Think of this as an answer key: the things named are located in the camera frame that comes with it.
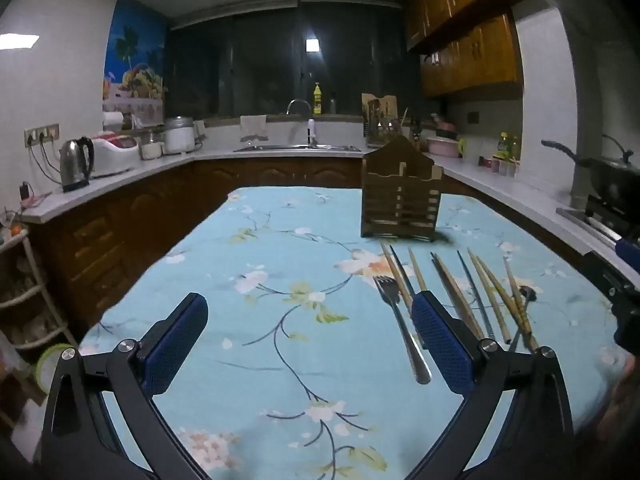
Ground metal spoon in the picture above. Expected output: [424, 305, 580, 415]
[506, 284, 544, 355]

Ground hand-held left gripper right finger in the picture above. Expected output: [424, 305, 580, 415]
[407, 290, 576, 480]

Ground glass storage jar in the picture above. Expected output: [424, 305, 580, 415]
[140, 130, 164, 161]

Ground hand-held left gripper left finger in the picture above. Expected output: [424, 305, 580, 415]
[35, 291, 211, 480]

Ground black frying pan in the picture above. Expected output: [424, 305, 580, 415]
[541, 134, 640, 198]

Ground person's right hand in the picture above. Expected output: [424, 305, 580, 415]
[575, 354, 640, 480]

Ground carved wooden chopstick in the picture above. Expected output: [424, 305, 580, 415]
[503, 256, 541, 353]
[474, 255, 532, 339]

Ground wooden upper cabinets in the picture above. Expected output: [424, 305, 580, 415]
[402, 0, 538, 99]

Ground pink cooking pot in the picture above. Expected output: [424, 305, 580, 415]
[426, 135, 459, 157]

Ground yellow cooking oil bottle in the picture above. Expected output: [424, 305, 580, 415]
[497, 132, 521, 161]

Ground metal fork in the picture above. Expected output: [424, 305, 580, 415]
[374, 275, 433, 386]

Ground white dish towel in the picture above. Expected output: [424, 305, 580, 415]
[239, 115, 269, 142]

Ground wooden utensil holder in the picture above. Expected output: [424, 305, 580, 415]
[361, 140, 443, 242]

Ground metal chopstick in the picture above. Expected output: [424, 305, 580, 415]
[456, 250, 497, 342]
[389, 245, 418, 297]

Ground tropical fruit wall poster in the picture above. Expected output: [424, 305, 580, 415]
[102, 0, 168, 126]

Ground row of spice jars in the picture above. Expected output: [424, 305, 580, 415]
[479, 155, 522, 177]

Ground white storage rack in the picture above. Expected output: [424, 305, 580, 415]
[0, 224, 77, 431]

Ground black power cable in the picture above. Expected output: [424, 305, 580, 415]
[29, 142, 57, 188]

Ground steel electric kettle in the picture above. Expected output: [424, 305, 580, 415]
[59, 136, 96, 193]

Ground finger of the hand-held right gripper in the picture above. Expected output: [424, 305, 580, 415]
[615, 236, 640, 264]

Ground dark kitchen window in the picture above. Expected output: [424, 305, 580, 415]
[167, 2, 422, 120]

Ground wooden base cabinets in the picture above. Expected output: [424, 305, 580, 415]
[45, 156, 596, 333]

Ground green lidded container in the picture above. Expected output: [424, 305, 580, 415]
[34, 343, 82, 407]

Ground steel gas stove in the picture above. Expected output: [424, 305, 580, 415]
[556, 194, 640, 257]

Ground white and red appliance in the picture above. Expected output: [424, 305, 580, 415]
[92, 131, 140, 178]

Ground white kitchen countertop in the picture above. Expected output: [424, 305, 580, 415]
[22, 142, 640, 281]

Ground floral blue tablecloth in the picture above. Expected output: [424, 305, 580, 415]
[80, 186, 631, 480]

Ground steel kitchen sink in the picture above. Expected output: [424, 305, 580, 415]
[234, 143, 362, 154]

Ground wall socket strip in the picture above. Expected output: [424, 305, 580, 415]
[24, 123, 60, 148]

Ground chrome sink faucet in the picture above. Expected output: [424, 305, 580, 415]
[286, 99, 317, 148]

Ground dish drying rack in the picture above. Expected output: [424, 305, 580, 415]
[361, 92, 407, 149]

